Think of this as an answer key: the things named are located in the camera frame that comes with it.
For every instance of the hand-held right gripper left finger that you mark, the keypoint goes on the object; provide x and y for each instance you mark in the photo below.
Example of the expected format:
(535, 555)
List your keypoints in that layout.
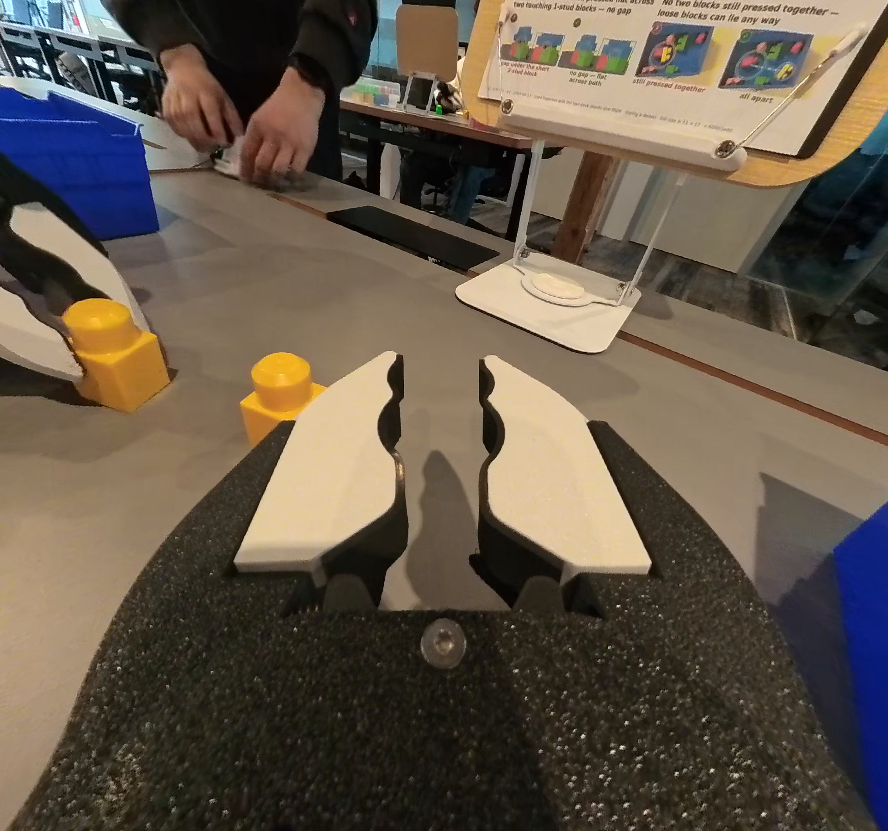
(333, 484)

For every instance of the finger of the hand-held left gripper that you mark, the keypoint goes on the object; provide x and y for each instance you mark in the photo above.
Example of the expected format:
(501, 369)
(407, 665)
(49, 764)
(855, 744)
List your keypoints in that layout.
(28, 331)
(76, 262)

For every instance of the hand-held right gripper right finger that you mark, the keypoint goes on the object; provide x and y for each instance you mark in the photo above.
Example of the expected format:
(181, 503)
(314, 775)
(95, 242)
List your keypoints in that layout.
(555, 491)

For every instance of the yellow mega block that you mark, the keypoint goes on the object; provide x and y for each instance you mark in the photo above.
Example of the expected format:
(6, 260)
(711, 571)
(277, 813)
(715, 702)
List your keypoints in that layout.
(281, 394)
(125, 359)

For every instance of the clear box of blocks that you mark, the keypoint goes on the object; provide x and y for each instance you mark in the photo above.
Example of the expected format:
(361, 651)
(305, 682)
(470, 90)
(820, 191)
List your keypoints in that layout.
(374, 93)

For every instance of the white stand base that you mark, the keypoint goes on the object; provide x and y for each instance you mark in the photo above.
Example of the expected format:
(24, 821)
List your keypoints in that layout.
(548, 303)

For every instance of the black office chairs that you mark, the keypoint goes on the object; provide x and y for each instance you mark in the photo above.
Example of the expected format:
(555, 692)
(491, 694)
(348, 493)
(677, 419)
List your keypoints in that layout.
(76, 60)

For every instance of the black table strip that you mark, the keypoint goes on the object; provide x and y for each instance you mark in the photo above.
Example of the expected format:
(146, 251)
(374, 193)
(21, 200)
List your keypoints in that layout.
(416, 237)

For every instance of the white document stand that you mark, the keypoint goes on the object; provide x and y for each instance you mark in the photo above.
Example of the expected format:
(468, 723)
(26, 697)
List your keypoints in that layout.
(531, 206)

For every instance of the white board ledge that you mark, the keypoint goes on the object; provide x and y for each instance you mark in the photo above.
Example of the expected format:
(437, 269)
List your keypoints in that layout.
(624, 133)

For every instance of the brown background table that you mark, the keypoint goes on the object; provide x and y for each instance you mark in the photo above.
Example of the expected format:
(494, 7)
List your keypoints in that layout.
(430, 126)

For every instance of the small tablet stand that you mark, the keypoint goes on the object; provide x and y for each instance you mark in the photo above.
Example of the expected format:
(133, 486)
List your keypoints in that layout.
(420, 90)

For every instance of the wooden display board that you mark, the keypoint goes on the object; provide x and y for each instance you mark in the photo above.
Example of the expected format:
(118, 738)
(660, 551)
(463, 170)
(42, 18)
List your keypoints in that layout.
(784, 168)

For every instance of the tan rounded panel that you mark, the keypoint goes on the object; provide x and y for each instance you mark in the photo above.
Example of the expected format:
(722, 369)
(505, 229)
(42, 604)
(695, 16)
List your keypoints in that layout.
(427, 40)

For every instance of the printed instruction sheet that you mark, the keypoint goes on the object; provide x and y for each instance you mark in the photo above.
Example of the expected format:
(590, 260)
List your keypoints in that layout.
(666, 19)

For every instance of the brown wooden post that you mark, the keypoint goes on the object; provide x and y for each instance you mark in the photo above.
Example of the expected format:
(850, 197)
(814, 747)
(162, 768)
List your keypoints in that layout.
(586, 206)

